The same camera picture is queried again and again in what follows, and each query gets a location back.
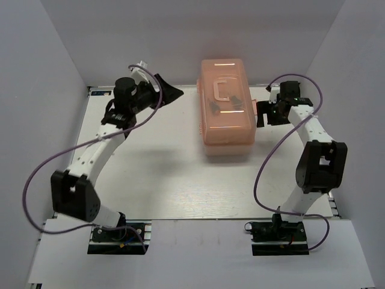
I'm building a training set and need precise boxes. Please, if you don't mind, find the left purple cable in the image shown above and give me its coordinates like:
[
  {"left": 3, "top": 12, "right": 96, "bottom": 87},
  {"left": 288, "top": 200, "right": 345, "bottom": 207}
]
[{"left": 23, "top": 64, "right": 165, "bottom": 253}]

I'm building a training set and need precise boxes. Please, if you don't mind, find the stubby green orange screwdriver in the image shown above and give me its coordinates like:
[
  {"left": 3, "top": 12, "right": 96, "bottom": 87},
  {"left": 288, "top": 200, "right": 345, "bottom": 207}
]
[{"left": 209, "top": 101, "right": 221, "bottom": 116}]

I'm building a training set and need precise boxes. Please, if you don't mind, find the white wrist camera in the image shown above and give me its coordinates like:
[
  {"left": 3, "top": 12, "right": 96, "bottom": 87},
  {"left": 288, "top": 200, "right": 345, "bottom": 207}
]
[
  {"left": 266, "top": 84, "right": 280, "bottom": 104},
  {"left": 129, "top": 60, "right": 149, "bottom": 85}
]

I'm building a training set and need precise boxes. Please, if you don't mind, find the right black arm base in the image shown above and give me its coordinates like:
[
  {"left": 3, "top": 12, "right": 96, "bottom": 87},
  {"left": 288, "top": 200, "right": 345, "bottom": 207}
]
[{"left": 244, "top": 222, "right": 309, "bottom": 256}]

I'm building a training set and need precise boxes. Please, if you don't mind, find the pink plastic toolbox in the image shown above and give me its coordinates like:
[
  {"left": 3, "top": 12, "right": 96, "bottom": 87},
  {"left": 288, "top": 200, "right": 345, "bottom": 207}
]
[{"left": 197, "top": 58, "right": 256, "bottom": 157}]

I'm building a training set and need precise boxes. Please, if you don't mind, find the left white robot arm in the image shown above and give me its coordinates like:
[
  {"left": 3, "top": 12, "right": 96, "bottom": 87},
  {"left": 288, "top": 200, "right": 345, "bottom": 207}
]
[{"left": 51, "top": 74, "right": 183, "bottom": 240}]

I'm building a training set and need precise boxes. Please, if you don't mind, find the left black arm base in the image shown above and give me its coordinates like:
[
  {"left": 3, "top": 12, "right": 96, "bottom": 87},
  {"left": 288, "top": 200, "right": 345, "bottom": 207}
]
[{"left": 87, "top": 220, "right": 152, "bottom": 255}]

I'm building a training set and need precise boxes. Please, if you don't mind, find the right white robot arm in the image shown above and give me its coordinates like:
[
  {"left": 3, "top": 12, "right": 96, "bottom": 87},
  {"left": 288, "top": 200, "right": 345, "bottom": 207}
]
[{"left": 256, "top": 81, "right": 348, "bottom": 240}]

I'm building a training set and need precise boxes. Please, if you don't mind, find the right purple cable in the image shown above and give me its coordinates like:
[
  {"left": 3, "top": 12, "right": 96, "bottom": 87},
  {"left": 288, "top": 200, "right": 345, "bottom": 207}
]
[{"left": 254, "top": 73, "right": 330, "bottom": 250}]

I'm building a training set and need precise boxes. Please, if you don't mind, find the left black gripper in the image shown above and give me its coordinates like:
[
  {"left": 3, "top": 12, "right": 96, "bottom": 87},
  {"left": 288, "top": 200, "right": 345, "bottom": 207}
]
[{"left": 130, "top": 75, "right": 183, "bottom": 115}]

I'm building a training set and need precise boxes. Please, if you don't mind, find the purple cable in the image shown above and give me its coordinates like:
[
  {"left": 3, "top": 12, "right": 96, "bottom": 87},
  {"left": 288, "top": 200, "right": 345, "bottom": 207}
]
[
  {"left": 23, "top": 64, "right": 165, "bottom": 253},
  {"left": 254, "top": 73, "right": 330, "bottom": 250}
]

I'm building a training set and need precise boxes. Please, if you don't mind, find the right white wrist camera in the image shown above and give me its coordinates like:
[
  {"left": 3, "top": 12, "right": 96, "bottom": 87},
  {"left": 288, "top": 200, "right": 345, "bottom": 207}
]
[{"left": 266, "top": 84, "right": 280, "bottom": 104}]

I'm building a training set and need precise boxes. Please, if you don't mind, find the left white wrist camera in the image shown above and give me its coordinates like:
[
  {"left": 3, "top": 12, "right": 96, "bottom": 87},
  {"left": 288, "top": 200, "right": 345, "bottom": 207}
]
[{"left": 129, "top": 60, "right": 149, "bottom": 85}]

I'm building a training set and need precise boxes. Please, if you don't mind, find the stubby dark green screwdriver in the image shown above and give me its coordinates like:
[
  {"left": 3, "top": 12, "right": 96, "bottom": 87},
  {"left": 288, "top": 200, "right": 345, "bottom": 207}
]
[{"left": 230, "top": 96, "right": 243, "bottom": 110}]

